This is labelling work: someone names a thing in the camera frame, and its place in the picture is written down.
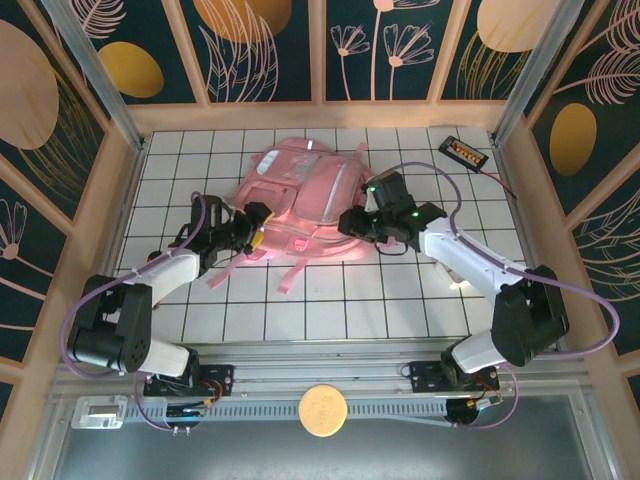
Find pink backpack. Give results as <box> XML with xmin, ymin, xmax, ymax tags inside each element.
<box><xmin>207</xmin><ymin>138</ymin><xmax>381</xmax><ymax>296</ymax></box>

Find white plastic box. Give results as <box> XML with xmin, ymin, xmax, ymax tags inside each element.
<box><xmin>433</xmin><ymin>263</ymin><xmax>471</xmax><ymax>292</ymax></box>

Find black charging board yellow connectors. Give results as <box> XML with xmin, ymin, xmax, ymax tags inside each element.
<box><xmin>438</xmin><ymin>135</ymin><xmax>490</xmax><ymax>174</ymax></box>

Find round cork disc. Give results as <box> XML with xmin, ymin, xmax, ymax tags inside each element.
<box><xmin>298</xmin><ymin>383</ymin><xmax>348</xmax><ymax>439</ymax></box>

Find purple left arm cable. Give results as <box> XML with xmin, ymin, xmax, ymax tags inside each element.
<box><xmin>59</xmin><ymin>192</ymin><xmax>211</xmax><ymax>432</ymax></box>

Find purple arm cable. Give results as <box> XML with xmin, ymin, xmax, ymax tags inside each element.
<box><xmin>397</xmin><ymin>162</ymin><xmax>621</xmax><ymax>431</ymax></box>
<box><xmin>59</xmin><ymin>192</ymin><xmax>211</xmax><ymax>432</ymax></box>

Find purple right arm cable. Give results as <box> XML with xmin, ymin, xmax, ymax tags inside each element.
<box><xmin>397</xmin><ymin>162</ymin><xmax>621</xmax><ymax>431</ymax></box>

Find red and black cable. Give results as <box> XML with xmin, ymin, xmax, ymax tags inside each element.
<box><xmin>477</xmin><ymin>167</ymin><xmax>519</xmax><ymax>200</ymax></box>

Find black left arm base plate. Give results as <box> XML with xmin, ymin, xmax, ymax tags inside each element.
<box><xmin>143</xmin><ymin>363</ymin><xmax>235</xmax><ymax>399</ymax></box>

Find aluminium rail frame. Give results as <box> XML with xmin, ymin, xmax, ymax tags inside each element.
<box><xmin>49</xmin><ymin>339</ymin><xmax>586</xmax><ymax>401</ymax></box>

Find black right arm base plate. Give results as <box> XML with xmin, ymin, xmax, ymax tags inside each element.
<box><xmin>408</xmin><ymin>359</ymin><xmax>500</xmax><ymax>394</ymax></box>

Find grey slotted cable duct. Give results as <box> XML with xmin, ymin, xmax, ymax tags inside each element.
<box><xmin>122</xmin><ymin>399</ymin><xmax>451</xmax><ymax>425</ymax></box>

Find aluminium corner post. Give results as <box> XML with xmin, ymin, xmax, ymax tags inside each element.
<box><xmin>39</xmin><ymin>0</ymin><xmax>147</xmax><ymax>152</ymax></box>
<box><xmin>491</xmin><ymin>0</ymin><xmax>585</xmax><ymax>147</ymax></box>

